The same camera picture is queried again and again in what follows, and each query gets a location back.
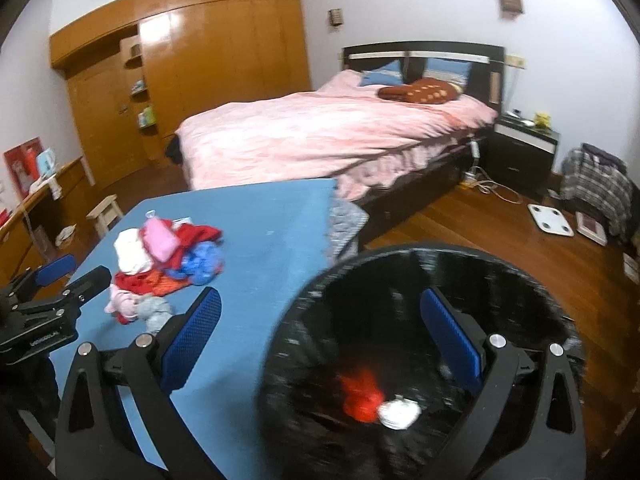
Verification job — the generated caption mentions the red cloth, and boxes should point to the red cloth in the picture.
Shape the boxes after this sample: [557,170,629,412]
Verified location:
[111,218,222,297]

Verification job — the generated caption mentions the grey cloth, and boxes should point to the grey cloth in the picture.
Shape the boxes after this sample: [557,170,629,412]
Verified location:
[137,294,174,335]

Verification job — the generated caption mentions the orange mesh net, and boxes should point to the orange mesh net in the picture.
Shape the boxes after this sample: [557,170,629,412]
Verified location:
[144,269,191,297]

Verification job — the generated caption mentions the blue plastic bag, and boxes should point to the blue plastic bag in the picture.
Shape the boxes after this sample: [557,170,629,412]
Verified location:
[164,240,224,286]

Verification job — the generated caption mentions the black trash bin with liner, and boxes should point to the black trash bin with liner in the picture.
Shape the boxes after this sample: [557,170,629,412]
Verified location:
[258,244,585,479]

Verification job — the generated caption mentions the pale pink crumpled cloth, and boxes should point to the pale pink crumpled cloth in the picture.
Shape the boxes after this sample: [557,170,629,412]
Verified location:
[104,284,141,325]

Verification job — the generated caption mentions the wooden side cabinet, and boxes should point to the wooden side cabinet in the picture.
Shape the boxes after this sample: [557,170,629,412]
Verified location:
[1,158,99,285]

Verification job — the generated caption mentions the white crumpled cloth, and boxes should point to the white crumpled cloth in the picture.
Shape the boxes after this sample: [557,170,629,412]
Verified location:
[114,229,153,275]

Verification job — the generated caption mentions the small white stool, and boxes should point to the small white stool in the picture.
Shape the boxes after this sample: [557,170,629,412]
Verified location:
[86,194,124,238]

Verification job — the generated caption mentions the white paper ball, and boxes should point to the white paper ball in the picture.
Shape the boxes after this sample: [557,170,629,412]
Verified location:
[376,396,422,431]

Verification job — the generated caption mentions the pink folded cloth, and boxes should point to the pink folded cloth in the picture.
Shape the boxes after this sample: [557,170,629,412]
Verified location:
[141,217,180,263]

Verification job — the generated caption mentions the red picture box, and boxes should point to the red picture box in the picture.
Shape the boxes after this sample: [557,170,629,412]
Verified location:
[3,138,43,200]

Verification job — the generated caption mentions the light blue kettle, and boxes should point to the light blue kettle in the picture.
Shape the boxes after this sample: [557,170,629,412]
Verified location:
[36,148,56,179]

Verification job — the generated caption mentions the white bathroom scale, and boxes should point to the white bathroom scale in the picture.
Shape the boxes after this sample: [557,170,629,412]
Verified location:
[527,204,575,237]

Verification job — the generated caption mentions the white framed scale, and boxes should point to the white framed scale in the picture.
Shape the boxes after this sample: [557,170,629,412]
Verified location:
[575,211,608,246]

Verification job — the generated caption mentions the black bedside table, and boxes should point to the black bedside table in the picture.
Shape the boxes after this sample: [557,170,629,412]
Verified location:
[486,116,560,200]

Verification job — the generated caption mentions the plaid shirt on chair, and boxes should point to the plaid shirt on chair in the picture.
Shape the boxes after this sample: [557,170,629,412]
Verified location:
[560,143,634,238]

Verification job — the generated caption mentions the wooden wardrobe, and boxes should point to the wooden wardrobe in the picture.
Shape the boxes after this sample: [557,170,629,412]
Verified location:
[49,0,311,188]

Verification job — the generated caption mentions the yellow plush toy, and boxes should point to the yellow plush toy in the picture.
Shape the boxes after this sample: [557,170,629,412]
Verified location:
[534,113,551,130]

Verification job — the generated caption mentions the pink quilt bed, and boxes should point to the pink quilt bed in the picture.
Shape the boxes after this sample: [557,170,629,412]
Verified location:
[176,70,497,202]

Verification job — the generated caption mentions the brown dotted pillow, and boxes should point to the brown dotted pillow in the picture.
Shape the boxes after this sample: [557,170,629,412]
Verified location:
[378,78,461,105]

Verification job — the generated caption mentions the right blue pillow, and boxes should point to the right blue pillow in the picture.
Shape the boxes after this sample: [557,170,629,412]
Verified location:
[423,58,472,91]

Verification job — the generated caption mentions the blue pillow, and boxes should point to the blue pillow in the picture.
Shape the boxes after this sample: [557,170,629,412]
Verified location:
[423,58,472,91]
[360,60,404,87]

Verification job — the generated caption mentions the left blue pillow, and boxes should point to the left blue pillow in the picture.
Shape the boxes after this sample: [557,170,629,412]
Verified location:
[360,60,404,87]

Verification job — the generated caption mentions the dark wooden headboard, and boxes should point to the dark wooden headboard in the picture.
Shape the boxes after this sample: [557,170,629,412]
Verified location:
[342,40,506,114]

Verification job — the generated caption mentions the white power cable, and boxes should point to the white power cable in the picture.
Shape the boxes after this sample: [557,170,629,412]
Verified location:
[462,136,524,206]

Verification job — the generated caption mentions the right wall lamp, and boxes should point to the right wall lamp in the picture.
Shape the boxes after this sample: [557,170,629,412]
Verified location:
[498,0,524,18]

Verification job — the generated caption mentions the wall lamp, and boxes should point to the wall lamp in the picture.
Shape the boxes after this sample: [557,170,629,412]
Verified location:
[328,8,344,27]
[498,0,524,18]

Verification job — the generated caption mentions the left wall lamp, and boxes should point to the left wall lamp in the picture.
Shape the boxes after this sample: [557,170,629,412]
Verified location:
[328,8,344,27]

